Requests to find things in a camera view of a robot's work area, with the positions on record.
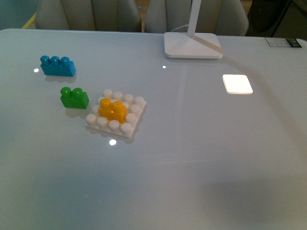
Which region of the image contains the black label sticker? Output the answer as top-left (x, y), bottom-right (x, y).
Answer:
top-left (265, 37), bottom-right (301, 48)

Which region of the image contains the white studded base plate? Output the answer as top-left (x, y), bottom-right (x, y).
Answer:
top-left (85, 89), bottom-right (146, 138)

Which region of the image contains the white desk lamp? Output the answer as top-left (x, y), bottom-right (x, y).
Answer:
top-left (164, 0), bottom-right (223, 59)

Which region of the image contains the blue three-stud block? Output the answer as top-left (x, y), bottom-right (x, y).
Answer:
top-left (40, 56), bottom-right (76, 77)

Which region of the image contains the beige chair right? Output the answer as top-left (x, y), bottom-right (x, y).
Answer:
top-left (144, 0), bottom-right (249, 36)

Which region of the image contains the green two-stud block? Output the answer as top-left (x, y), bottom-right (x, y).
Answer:
top-left (60, 87), bottom-right (89, 109)

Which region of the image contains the yellow two-stud block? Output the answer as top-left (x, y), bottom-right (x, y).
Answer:
top-left (98, 98), bottom-right (127, 124)

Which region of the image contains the beige chair left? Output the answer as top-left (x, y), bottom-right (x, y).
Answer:
top-left (35, 0), bottom-right (142, 32)

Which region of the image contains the beige chair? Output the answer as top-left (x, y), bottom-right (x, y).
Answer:
top-left (35, 0), bottom-right (142, 32)
top-left (144, 0), bottom-right (249, 36)

